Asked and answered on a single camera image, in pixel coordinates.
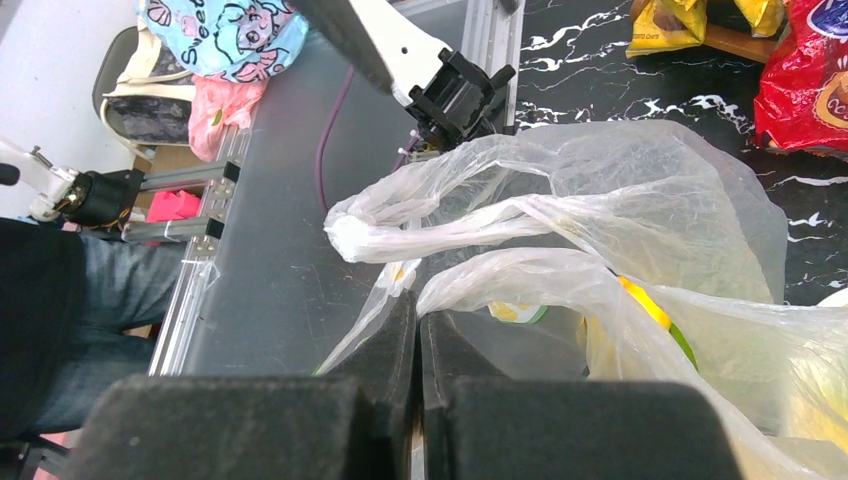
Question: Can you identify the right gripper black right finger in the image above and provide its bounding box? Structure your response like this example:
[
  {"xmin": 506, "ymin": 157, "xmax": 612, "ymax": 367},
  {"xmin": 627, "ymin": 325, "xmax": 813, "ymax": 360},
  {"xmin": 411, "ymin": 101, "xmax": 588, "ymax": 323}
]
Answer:
[{"xmin": 419, "ymin": 312, "xmax": 741, "ymax": 479}]

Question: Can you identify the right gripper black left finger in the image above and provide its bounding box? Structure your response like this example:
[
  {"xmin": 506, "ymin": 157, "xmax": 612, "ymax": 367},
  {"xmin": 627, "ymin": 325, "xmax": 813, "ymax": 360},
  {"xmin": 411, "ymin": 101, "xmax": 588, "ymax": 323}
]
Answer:
[{"xmin": 66, "ymin": 293, "xmax": 417, "ymax": 479}]

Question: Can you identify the clear lemon print plastic bag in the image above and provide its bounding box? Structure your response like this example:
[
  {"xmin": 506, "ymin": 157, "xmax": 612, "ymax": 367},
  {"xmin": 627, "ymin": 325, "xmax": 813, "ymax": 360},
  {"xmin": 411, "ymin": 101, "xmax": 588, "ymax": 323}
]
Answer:
[{"xmin": 321, "ymin": 120, "xmax": 847, "ymax": 479}]

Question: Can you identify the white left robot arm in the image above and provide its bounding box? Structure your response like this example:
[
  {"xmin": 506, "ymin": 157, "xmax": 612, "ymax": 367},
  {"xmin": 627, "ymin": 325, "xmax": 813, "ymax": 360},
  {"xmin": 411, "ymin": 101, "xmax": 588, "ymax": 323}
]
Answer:
[{"xmin": 293, "ymin": 1, "xmax": 516, "ymax": 152}]

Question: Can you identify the person in dark clothes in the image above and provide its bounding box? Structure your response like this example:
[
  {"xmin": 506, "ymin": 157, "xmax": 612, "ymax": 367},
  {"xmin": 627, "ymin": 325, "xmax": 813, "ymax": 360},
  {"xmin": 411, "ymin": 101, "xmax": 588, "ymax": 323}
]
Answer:
[{"xmin": 1, "ymin": 218, "xmax": 184, "ymax": 440}]

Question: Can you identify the pink plastic bag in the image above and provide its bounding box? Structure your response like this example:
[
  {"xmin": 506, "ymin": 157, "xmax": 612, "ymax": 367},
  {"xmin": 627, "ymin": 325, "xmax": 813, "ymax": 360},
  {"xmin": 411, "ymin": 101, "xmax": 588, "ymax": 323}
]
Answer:
[{"xmin": 188, "ymin": 75, "xmax": 269, "ymax": 162}]

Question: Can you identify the blue cartoon print bag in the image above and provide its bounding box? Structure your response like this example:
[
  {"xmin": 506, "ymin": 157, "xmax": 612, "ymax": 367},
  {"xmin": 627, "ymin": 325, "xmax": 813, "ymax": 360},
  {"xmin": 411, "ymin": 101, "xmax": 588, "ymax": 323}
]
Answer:
[{"xmin": 136, "ymin": 0, "xmax": 310, "ymax": 83}]

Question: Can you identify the yellow snack wrapper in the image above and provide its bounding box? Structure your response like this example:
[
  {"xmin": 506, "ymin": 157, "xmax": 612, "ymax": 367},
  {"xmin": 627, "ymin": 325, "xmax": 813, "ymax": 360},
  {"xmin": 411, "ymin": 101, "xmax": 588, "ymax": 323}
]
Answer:
[{"xmin": 625, "ymin": 0, "xmax": 707, "ymax": 58}]

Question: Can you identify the red snack bag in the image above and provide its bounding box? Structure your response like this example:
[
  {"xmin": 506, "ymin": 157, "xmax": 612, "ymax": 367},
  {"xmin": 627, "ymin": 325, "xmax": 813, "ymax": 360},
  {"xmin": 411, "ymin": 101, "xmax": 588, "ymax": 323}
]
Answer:
[{"xmin": 754, "ymin": 0, "xmax": 847, "ymax": 161}]

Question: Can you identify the wooden dish rack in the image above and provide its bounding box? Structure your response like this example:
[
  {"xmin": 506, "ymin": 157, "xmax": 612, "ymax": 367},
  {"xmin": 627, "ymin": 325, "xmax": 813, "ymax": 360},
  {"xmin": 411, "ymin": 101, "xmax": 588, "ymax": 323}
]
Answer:
[{"xmin": 629, "ymin": 0, "xmax": 783, "ymax": 64}]

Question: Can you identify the aluminium table frame rail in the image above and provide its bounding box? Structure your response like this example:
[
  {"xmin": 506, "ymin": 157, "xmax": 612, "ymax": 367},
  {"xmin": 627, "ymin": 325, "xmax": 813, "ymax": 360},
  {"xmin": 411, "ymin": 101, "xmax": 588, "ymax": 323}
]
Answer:
[{"xmin": 122, "ymin": 0, "xmax": 526, "ymax": 378}]

